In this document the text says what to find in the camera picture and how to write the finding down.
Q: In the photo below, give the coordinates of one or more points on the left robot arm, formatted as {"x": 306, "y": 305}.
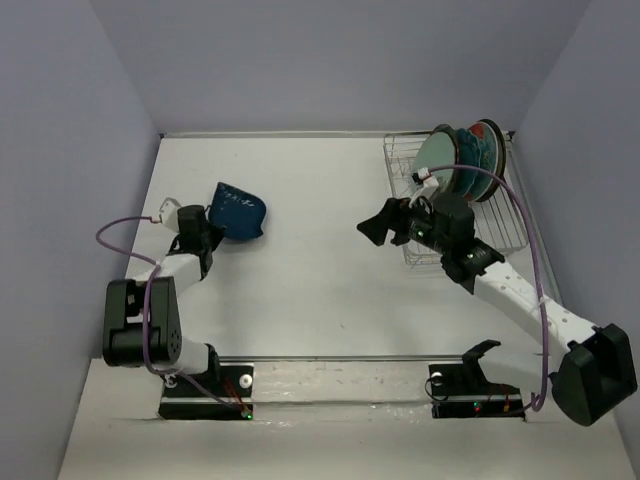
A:
{"x": 142, "y": 325}

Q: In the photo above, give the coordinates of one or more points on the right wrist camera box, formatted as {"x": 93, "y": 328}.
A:
{"x": 427, "y": 186}

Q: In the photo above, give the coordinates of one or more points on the metal wire dish rack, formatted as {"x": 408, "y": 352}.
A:
{"x": 498, "y": 221}

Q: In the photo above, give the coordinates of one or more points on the cream plate with metallic rim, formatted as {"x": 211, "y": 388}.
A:
{"x": 493, "y": 137}

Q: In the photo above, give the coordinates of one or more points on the navy blue leaf-shaped dish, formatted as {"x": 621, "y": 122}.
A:
{"x": 238, "y": 213}

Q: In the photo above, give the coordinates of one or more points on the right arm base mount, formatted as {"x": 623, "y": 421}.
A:
{"x": 461, "y": 391}

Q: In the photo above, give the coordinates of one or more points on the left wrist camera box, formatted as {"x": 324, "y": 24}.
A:
{"x": 168, "y": 214}

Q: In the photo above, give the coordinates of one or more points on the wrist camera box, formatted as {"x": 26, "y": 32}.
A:
{"x": 427, "y": 186}
{"x": 168, "y": 214}

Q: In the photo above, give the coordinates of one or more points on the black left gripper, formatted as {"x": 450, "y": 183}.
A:
{"x": 216, "y": 233}

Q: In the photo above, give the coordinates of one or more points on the teal scalloped plate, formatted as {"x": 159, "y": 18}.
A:
{"x": 469, "y": 155}

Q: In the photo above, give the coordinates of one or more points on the red plate with teal flower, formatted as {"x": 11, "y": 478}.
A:
{"x": 485, "y": 153}

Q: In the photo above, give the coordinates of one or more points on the small dark teal round plate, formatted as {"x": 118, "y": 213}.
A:
{"x": 452, "y": 173}

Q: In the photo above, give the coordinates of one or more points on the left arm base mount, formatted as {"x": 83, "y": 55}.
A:
{"x": 227, "y": 399}

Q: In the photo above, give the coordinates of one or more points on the light green flower plate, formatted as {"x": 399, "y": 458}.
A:
{"x": 435, "y": 151}

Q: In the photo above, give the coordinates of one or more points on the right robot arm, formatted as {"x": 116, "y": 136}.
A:
{"x": 586, "y": 369}

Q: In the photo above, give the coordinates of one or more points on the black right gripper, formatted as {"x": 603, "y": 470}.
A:
{"x": 394, "y": 216}

